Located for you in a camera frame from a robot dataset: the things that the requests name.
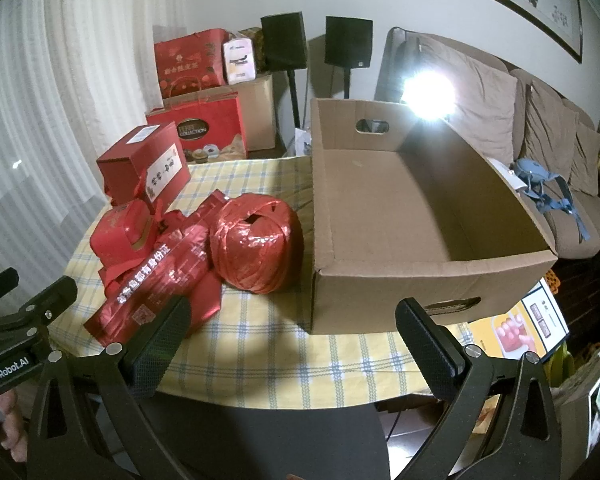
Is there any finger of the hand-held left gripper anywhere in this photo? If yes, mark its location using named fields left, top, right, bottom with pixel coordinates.
left=0, top=276, right=78, bottom=341
left=0, top=267, right=21, bottom=311

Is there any red gift box white label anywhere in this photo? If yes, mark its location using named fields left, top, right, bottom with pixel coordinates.
left=96, top=121, right=192, bottom=221

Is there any red twine ball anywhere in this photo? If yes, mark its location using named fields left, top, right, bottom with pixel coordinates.
left=210, top=194, right=302, bottom=295

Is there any person's left hand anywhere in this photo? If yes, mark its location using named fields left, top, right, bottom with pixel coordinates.
left=0, top=389, right=32, bottom=464

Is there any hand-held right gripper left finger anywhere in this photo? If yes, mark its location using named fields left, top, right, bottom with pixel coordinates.
left=26, top=296, right=196, bottom=480

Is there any brown picture carton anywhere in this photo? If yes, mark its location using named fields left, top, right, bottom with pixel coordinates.
left=555, top=355, right=600, bottom=471

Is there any yellow green bunch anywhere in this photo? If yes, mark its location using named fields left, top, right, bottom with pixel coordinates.
left=545, top=342, right=573, bottom=386

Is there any bright panel lamp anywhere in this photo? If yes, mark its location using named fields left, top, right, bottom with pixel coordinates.
left=377, top=26, right=458, bottom=122

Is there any large brown cushion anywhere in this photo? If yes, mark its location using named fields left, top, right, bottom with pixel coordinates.
left=415, top=35, right=518, bottom=166

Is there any blue strap harness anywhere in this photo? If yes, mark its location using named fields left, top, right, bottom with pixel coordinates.
left=512, top=157, right=593, bottom=242

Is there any red gift bag with handles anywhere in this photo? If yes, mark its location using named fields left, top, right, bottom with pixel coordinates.
left=145, top=77, right=248, bottom=163

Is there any medium brown cushion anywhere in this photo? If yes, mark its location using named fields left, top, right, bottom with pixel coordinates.
left=520, top=80, right=578, bottom=181

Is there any large red gift box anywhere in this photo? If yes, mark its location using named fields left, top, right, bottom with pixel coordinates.
left=153, top=28, right=231, bottom=106

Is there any brown cardboard carton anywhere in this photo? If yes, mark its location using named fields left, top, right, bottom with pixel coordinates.
left=230, top=72, right=278, bottom=153

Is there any black speaker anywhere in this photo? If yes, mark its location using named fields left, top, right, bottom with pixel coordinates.
left=260, top=11, right=309, bottom=72
left=324, top=16, right=374, bottom=67

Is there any yellow checkered tablecloth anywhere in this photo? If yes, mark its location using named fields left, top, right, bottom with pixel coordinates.
left=47, top=155, right=476, bottom=413

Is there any white printed flat box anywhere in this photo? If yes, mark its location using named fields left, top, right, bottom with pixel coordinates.
left=467, top=277, right=571, bottom=366

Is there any black speaker stand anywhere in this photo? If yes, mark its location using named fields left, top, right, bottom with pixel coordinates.
left=287, top=67, right=302, bottom=131
left=330, top=65, right=352, bottom=100

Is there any brown cardboard box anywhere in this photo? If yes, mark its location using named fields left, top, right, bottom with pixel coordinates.
left=310, top=97, right=559, bottom=336

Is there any brown sofa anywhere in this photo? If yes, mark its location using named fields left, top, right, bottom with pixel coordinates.
left=375, top=25, right=600, bottom=261

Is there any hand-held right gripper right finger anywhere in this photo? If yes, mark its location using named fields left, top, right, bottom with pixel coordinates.
left=395, top=297, right=576, bottom=480

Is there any small brown cushion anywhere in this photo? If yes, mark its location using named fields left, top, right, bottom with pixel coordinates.
left=570, top=122, right=600, bottom=196

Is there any white curtain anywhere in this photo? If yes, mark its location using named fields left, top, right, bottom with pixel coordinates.
left=0, top=0, right=186, bottom=301

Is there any long red foil packet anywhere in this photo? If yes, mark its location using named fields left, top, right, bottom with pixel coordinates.
left=84, top=225, right=213, bottom=348

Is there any red square tin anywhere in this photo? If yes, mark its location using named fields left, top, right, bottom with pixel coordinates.
left=90, top=199, right=156, bottom=268

